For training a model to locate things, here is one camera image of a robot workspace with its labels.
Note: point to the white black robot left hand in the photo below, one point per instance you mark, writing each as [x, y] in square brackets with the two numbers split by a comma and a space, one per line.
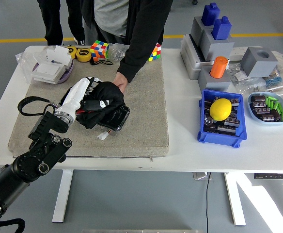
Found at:
[76, 94]

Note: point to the person's left hand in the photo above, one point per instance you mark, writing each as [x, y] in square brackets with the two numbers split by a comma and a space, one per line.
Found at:
[121, 81]

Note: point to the black rag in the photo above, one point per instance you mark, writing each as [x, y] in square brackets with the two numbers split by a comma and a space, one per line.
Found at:
[110, 92]

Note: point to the black glossy panel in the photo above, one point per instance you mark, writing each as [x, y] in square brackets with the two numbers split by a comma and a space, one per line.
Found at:
[118, 117]

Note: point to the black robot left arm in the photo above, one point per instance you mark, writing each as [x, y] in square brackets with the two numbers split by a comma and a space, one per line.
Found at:
[44, 150]

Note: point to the person's left forearm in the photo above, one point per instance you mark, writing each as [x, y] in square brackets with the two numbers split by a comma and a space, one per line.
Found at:
[136, 58]

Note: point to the black table control panel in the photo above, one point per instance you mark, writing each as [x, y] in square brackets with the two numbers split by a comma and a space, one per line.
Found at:
[273, 176]

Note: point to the purple tray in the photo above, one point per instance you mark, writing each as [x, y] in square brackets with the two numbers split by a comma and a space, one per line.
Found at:
[68, 71]

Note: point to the clear bag of metal parts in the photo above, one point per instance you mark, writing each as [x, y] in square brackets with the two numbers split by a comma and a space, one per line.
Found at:
[117, 52]

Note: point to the white flat box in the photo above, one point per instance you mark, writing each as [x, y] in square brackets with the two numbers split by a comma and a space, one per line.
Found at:
[47, 71]

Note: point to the colourful puzzle cube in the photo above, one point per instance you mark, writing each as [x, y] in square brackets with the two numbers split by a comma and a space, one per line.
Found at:
[99, 49]
[156, 53]

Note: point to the grey-brown mat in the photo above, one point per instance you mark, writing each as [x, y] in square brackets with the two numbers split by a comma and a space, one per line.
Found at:
[141, 116]

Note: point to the yellow tape measure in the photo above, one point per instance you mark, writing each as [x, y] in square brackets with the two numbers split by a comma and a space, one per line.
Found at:
[72, 51]
[83, 54]

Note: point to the white open carton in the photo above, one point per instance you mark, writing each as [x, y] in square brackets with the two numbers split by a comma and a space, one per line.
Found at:
[58, 54]

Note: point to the person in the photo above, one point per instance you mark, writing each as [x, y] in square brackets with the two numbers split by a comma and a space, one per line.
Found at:
[112, 17]
[56, 19]

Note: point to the light grey case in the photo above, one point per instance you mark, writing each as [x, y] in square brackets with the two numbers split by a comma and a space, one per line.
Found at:
[188, 63]

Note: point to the orange cylinder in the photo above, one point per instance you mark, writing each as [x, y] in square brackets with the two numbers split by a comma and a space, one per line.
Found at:
[219, 68]

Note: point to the white table leg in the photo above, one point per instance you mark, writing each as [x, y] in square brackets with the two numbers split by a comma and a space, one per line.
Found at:
[62, 194]
[234, 199]

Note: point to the yellow lemon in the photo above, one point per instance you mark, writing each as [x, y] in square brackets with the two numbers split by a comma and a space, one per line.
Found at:
[220, 109]

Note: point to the blue bottle-shaped block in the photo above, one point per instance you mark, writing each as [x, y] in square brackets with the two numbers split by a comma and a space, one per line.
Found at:
[222, 29]
[210, 14]

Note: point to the clear bag of small parts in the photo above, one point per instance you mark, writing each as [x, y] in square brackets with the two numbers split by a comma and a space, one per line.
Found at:
[238, 75]

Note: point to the blue plastic bin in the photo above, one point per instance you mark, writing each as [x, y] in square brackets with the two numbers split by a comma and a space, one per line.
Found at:
[222, 140]

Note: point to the white power strip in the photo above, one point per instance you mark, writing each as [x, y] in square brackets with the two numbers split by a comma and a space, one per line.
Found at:
[239, 52]

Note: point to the grey box under table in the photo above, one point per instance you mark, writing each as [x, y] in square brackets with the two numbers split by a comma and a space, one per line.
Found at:
[200, 176]

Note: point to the light blue dish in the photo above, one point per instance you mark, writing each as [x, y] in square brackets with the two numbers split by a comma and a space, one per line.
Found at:
[253, 117]

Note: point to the grey block with round hole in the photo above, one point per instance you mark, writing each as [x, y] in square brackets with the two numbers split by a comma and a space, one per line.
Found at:
[260, 65]

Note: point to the green battery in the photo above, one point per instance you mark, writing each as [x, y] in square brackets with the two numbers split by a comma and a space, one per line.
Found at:
[281, 111]
[275, 104]
[268, 101]

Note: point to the clear bag of blue resistors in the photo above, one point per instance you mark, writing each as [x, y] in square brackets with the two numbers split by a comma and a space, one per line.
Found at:
[273, 78]

